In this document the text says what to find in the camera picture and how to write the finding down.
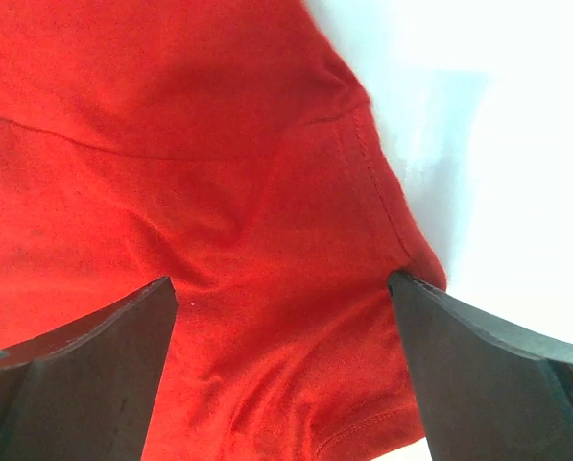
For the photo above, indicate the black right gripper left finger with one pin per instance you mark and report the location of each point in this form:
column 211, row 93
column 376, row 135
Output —
column 87, row 390

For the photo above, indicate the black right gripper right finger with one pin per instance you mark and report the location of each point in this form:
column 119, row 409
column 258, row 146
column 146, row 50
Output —
column 487, row 389

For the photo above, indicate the red t-shirt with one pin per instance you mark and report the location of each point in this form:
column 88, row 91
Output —
column 226, row 145

